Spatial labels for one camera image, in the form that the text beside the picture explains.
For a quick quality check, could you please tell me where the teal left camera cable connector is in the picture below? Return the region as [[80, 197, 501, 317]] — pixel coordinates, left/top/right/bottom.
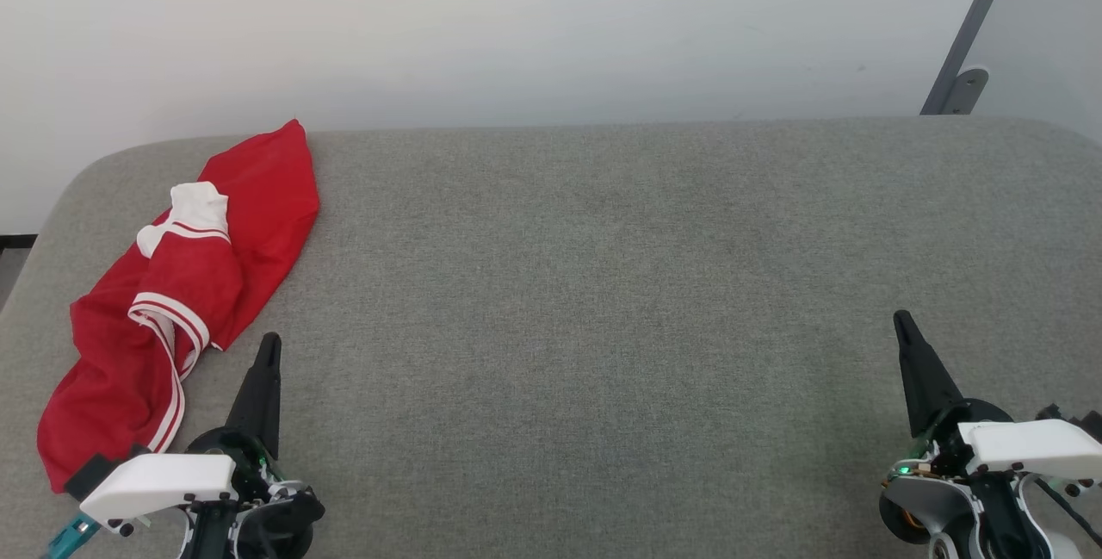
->
[[41, 513, 101, 559]]

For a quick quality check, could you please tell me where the frosted glass partition panel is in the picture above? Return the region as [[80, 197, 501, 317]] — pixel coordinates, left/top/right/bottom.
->
[[951, 0, 1102, 146]]

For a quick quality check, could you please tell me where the red and white shirt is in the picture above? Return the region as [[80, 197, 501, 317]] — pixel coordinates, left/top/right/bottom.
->
[[36, 118, 321, 495]]

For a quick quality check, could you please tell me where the grey metal post bracket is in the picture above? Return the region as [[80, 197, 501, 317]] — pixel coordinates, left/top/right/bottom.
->
[[945, 66, 990, 116]]

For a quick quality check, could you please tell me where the grey metal frame post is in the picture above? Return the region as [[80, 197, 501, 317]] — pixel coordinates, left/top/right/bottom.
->
[[919, 0, 1027, 116]]

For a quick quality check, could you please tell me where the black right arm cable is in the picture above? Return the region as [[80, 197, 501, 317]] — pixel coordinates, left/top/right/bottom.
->
[[1029, 475, 1102, 548]]

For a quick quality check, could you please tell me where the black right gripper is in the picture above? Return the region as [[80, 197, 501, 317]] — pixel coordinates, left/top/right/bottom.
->
[[887, 310, 1017, 481]]

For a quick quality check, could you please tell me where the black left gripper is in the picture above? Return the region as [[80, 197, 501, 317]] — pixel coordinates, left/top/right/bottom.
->
[[184, 332, 326, 559]]

